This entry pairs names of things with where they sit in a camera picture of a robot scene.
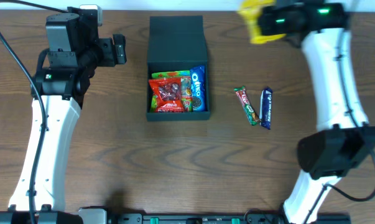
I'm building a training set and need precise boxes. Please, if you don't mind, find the yellow snack bag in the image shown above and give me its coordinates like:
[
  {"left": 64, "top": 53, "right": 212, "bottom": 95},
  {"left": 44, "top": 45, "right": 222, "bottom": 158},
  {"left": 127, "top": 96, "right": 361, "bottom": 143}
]
[{"left": 238, "top": 0, "right": 286, "bottom": 45}]

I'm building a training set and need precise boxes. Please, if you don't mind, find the black box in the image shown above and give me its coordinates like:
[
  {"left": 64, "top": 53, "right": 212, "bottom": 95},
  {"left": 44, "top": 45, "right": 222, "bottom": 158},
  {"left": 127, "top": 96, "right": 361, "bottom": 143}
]
[{"left": 146, "top": 16, "right": 211, "bottom": 121}]

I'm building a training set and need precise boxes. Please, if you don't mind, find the red Hacks candy bag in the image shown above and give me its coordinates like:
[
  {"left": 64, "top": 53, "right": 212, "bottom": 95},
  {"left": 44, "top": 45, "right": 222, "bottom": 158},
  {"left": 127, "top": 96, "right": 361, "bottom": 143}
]
[{"left": 149, "top": 78, "right": 185, "bottom": 113}]

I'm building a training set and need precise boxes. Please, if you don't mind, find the dark blue chocolate bar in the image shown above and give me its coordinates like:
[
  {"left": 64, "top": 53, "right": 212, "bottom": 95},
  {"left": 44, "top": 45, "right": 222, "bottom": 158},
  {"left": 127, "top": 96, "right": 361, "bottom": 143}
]
[{"left": 259, "top": 87, "right": 272, "bottom": 129}]

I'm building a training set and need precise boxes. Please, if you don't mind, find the red green KitKat bar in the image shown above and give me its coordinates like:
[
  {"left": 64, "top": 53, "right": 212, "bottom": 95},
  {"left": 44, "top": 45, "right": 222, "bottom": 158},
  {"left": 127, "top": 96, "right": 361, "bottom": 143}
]
[{"left": 234, "top": 86, "right": 261, "bottom": 126}]

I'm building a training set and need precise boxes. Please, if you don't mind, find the green Haribo candy bag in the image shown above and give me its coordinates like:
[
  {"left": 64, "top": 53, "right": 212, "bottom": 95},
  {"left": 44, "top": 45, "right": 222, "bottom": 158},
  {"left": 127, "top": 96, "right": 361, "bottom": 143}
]
[{"left": 150, "top": 70, "right": 193, "bottom": 113}]

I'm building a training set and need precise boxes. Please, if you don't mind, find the blue Oreo cookie pack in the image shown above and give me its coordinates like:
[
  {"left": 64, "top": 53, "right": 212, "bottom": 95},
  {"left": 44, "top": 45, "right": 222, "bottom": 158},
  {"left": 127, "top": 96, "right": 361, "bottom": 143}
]
[{"left": 190, "top": 65, "right": 206, "bottom": 112}]

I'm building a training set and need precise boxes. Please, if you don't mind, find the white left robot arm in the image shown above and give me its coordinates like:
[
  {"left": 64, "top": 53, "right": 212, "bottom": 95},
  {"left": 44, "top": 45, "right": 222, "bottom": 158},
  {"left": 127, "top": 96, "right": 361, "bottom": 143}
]
[{"left": 0, "top": 4, "right": 127, "bottom": 223}]

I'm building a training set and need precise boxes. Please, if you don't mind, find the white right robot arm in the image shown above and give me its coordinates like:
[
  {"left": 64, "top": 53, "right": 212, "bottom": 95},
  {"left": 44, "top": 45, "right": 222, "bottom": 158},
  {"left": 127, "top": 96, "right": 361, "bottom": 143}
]
[{"left": 256, "top": 1, "right": 375, "bottom": 223}]

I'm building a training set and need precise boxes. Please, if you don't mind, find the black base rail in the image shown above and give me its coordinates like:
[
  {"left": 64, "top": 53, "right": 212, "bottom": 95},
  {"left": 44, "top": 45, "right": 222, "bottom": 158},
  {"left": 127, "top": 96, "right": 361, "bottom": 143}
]
[{"left": 112, "top": 213, "right": 351, "bottom": 224}]

